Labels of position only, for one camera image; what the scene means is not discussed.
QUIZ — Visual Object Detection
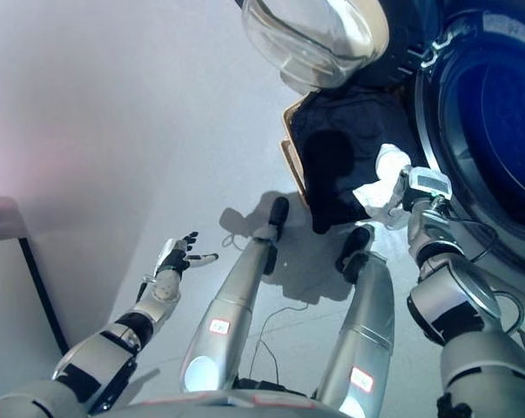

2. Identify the grey front-load washing machine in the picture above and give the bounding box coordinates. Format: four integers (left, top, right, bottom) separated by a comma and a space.
412, 0, 525, 280

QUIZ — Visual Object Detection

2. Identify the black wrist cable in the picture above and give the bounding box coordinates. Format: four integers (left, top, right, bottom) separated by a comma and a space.
435, 204, 525, 336

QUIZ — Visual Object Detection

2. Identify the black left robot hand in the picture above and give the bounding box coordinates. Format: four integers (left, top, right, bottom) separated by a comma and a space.
155, 231, 219, 274

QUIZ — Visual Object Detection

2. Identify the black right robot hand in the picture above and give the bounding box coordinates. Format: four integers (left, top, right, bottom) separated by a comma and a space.
399, 166, 454, 214

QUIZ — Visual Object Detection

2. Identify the round washer door with glass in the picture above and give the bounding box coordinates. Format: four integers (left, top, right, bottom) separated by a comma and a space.
231, 0, 424, 95

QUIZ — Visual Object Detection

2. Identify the silver robot leg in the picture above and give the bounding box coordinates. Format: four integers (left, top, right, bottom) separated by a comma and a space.
178, 226, 280, 393
316, 250, 396, 415

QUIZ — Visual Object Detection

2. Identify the silver robot torso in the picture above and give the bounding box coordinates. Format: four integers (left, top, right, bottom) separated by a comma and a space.
87, 388, 333, 418

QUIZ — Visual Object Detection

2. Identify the black garment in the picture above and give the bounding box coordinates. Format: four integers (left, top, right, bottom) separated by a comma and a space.
290, 84, 424, 236

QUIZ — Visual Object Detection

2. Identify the black right robot foot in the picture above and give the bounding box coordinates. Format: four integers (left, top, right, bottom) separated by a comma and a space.
334, 225, 373, 273

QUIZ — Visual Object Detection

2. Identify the silver left robot leg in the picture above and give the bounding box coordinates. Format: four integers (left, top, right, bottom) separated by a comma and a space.
178, 226, 280, 393

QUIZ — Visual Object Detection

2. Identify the brown woven laundry basket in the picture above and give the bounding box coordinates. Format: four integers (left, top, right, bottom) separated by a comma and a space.
279, 93, 320, 206

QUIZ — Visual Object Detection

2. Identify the white garment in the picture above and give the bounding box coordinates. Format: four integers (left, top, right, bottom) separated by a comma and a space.
352, 143, 414, 230

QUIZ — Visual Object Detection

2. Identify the black robot foot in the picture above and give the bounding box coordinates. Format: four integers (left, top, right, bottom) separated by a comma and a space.
266, 196, 291, 243
334, 225, 373, 273

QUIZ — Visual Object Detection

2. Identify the thin grey floor cable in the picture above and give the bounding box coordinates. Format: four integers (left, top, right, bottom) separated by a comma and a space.
247, 302, 310, 387

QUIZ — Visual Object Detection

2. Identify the black left robot foot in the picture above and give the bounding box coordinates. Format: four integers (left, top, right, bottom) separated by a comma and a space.
266, 196, 291, 243

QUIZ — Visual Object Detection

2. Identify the silver right robot leg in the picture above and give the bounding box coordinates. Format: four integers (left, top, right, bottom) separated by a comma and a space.
316, 250, 396, 415

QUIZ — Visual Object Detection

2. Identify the grey box cabinet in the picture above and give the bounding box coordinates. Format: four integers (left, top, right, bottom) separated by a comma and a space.
0, 237, 71, 393

